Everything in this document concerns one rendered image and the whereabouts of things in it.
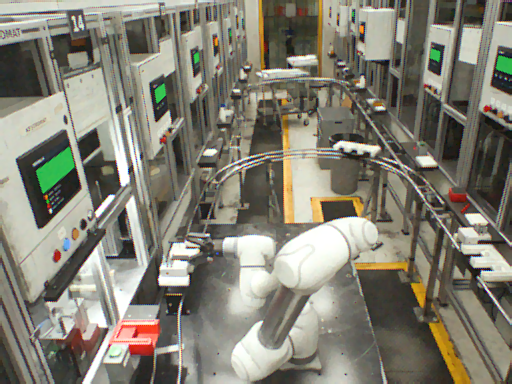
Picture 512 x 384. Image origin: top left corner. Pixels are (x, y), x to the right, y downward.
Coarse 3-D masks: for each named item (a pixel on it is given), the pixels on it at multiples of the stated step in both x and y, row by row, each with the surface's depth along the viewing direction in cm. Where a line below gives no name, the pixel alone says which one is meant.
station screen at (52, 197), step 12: (60, 144) 118; (48, 156) 112; (72, 156) 125; (36, 168) 106; (60, 180) 118; (72, 180) 125; (48, 192) 112; (60, 192) 118; (72, 192) 124; (48, 204) 112; (60, 204) 118; (48, 216) 111
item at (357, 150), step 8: (336, 144) 354; (344, 144) 354; (352, 144) 352; (360, 144) 351; (344, 152) 350; (352, 152) 349; (360, 152) 339; (368, 152) 344; (376, 152) 336; (360, 160) 343
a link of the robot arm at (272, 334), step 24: (312, 240) 112; (336, 240) 114; (288, 264) 108; (312, 264) 108; (336, 264) 113; (288, 288) 112; (312, 288) 113; (288, 312) 128; (264, 336) 143; (288, 336) 158; (240, 360) 149; (264, 360) 146
